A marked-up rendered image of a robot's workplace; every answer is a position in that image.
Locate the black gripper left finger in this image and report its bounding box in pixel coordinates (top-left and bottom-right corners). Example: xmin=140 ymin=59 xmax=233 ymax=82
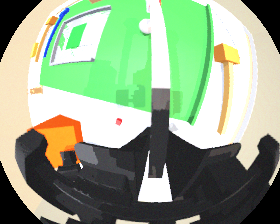
xmin=73 ymin=127 xmax=151 ymax=201

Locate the blue putter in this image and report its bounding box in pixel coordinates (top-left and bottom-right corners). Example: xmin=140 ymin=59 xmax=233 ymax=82
xmin=43 ymin=7 xmax=71 ymax=57

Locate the green flat mat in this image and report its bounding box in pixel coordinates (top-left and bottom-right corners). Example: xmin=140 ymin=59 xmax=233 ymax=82
xmin=39 ymin=0 xmax=208 ymax=123

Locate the white golf ball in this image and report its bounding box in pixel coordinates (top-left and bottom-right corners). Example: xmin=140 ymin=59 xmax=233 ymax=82
xmin=139 ymin=19 xmax=152 ymax=34

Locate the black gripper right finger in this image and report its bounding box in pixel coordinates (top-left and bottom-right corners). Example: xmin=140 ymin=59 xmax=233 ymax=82
xmin=165 ymin=129 xmax=242 ymax=201

